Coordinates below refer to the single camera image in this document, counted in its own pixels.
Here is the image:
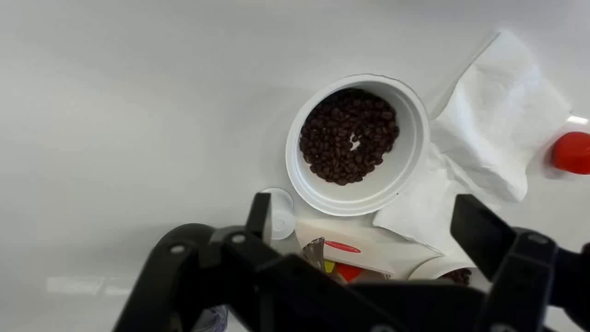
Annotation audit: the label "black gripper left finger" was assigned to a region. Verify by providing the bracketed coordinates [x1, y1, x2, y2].
[112, 192, 401, 332]

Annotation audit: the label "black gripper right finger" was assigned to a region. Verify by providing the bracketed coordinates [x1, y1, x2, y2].
[449, 194, 590, 332]

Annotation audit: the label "white cup with beans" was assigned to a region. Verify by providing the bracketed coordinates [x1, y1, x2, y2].
[407, 255, 494, 292]

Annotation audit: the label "bottle with red cap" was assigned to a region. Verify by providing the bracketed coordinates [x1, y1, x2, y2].
[542, 116, 590, 181]

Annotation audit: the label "white paper napkin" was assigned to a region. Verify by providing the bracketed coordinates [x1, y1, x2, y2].
[370, 30, 573, 260]

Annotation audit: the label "white box red yellow print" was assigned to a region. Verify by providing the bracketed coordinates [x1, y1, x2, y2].
[293, 210, 444, 286]

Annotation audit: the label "dark coffee beans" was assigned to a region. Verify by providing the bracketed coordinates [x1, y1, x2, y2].
[298, 87, 401, 186]

